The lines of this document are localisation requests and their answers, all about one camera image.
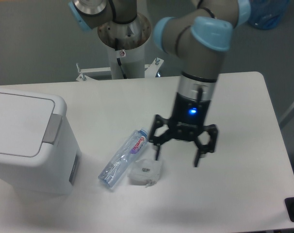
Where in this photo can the white left base bracket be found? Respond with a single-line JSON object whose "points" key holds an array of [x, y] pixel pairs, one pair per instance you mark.
{"points": [[89, 74]]}

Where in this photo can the white base bracket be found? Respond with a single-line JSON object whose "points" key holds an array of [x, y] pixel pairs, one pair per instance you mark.
{"points": [[153, 70], [89, 74]]}

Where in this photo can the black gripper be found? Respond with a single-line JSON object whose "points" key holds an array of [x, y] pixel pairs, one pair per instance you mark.
{"points": [[187, 124]]}

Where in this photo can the white middle base bracket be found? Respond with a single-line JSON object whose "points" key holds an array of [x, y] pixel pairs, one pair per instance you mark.
{"points": [[153, 70]]}

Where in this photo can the translucent plastic pump part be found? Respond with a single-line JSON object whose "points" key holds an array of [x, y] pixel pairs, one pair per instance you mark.
{"points": [[145, 172]]}

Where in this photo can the clear plastic water bottle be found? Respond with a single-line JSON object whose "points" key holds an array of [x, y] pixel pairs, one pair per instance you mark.
{"points": [[129, 152]]}

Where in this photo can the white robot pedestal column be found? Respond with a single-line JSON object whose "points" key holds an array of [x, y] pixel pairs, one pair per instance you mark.
{"points": [[125, 44]]}

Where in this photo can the white push-top trash can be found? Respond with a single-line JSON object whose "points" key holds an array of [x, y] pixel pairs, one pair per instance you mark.
{"points": [[38, 149]]}

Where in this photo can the white frame at right edge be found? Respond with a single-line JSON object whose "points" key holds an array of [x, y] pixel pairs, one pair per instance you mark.
{"points": [[287, 116]]}

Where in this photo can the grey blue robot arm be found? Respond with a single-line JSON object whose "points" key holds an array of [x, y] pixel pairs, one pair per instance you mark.
{"points": [[200, 39]]}

